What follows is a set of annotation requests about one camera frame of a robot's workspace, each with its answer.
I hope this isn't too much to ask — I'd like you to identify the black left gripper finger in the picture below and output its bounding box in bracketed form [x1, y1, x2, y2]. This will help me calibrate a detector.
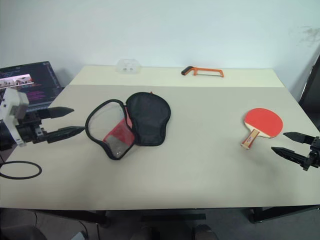
[38, 106, 75, 120]
[46, 126, 86, 144]

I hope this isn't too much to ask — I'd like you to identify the red black paddle case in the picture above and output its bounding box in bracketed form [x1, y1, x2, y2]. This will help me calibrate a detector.
[84, 91, 172, 161]

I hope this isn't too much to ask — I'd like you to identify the open laptop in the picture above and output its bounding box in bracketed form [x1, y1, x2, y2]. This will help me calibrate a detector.
[0, 60, 64, 114]

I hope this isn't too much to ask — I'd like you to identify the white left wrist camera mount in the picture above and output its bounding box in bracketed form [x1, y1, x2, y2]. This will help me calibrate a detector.
[0, 87, 30, 147]

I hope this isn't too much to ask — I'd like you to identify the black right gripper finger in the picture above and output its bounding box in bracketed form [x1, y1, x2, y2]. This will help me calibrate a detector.
[270, 146, 308, 167]
[282, 131, 314, 145]

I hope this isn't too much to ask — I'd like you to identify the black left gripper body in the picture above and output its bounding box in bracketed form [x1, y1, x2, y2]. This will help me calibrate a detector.
[15, 111, 50, 145]

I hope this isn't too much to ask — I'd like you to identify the dark rounded shape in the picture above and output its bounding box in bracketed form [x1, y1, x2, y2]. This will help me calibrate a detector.
[193, 223, 219, 240]

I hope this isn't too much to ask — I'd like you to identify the clear plastic box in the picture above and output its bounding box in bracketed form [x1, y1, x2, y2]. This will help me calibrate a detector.
[115, 58, 142, 75]

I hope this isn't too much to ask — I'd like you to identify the black chair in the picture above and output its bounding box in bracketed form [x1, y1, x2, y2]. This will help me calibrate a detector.
[298, 48, 320, 121]

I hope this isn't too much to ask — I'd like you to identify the orange hacksaw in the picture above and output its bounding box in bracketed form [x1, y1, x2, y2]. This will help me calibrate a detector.
[181, 65, 225, 78]

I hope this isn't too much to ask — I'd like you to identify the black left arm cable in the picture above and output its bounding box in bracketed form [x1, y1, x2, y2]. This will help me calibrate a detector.
[0, 160, 43, 181]

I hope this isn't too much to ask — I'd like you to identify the red table tennis paddle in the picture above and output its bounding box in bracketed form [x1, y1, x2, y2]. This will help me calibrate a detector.
[240, 107, 284, 151]

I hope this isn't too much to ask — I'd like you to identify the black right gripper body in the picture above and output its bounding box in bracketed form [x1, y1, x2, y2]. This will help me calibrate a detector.
[302, 136, 320, 172]

